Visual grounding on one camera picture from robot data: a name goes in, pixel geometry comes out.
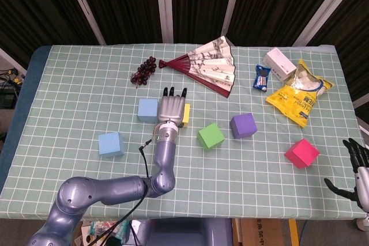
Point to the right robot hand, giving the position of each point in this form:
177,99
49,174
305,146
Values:
361,179

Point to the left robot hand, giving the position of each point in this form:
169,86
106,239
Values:
171,109

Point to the yellow foam cube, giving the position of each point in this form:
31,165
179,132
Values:
186,115

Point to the green foam cube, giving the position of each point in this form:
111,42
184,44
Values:
211,136

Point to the purple foam cube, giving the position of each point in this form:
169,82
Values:
243,125

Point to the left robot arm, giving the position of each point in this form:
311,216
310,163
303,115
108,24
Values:
109,189

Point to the light blue foam cube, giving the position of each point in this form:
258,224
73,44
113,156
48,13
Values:
147,110
109,143

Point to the dark red grape bunch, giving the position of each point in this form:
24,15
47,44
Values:
144,70

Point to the painted paper folding fan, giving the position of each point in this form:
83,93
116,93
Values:
213,67

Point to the pink foam cube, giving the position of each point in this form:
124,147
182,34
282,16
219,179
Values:
301,153

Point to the green checkered tablecloth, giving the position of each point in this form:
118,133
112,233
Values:
86,99

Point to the blue cookie packet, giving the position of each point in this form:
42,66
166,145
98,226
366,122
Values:
261,79

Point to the yellow snack bag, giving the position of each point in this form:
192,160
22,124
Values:
299,99

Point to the brown cardboard box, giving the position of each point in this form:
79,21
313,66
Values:
262,233

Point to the white cardboard box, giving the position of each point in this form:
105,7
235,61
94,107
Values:
279,63

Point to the grey blue robot torso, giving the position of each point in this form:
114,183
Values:
184,233

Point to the colourful printed package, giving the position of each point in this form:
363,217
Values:
101,228

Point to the blue table pad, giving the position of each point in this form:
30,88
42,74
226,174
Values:
26,96

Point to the white metal frame post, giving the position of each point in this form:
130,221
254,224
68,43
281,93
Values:
232,1
165,4
85,7
325,7

